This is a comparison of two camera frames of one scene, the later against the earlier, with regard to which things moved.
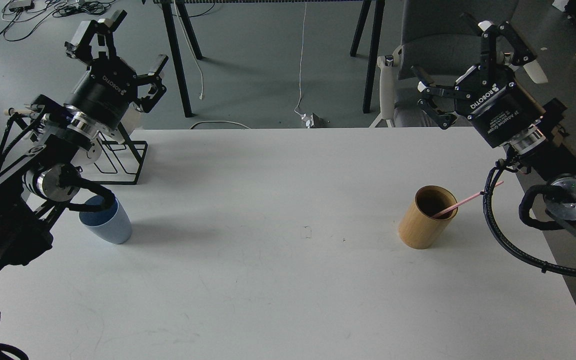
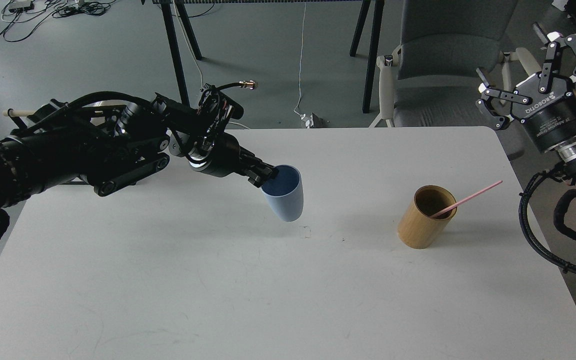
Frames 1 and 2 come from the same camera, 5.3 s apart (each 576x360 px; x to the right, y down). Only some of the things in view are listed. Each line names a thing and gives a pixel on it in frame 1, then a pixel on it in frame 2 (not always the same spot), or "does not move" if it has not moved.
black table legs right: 373,49 does not move
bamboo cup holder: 418,230 does not move
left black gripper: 105,93 -> 220,155
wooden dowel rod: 19,111 does not move
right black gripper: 497,103 -> 544,102
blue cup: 112,224 -> 285,193
